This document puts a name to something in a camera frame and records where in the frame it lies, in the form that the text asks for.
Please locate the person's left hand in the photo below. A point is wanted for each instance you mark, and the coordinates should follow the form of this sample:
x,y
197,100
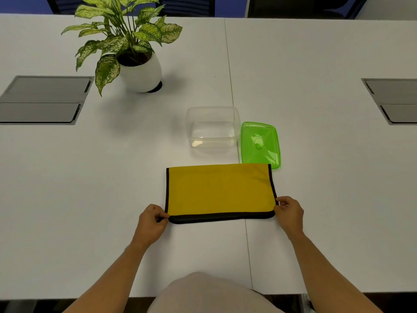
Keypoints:
x,y
150,224

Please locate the person's grey shirt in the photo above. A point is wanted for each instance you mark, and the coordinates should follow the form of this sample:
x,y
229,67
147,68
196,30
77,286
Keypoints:
x,y
211,295

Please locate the white plant pot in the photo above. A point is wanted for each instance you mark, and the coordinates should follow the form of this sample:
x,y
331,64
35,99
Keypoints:
x,y
143,76

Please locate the black pot saucer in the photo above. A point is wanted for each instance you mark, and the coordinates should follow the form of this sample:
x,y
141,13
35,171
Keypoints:
x,y
158,88

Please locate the clear plastic container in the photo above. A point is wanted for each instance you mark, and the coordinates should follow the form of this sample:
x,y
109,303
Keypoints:
x,y
211,127

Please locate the yellow and grey cloth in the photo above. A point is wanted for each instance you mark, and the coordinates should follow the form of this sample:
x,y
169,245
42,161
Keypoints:
x,y
221,189

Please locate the person's right hand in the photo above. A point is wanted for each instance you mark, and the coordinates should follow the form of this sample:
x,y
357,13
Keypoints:
x,y
291,216

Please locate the person's left forearm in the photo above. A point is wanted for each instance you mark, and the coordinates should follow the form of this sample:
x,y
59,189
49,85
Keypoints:
x,y
114,280

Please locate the green variegated plant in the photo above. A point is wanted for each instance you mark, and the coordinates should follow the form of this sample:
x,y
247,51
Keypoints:
x,y
114,39

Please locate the person's right forearm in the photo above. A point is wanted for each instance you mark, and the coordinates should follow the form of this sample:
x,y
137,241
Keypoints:
x,y
329,280

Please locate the green plastic lid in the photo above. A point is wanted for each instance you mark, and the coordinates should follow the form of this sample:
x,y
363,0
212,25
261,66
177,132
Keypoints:
x,y
260,145

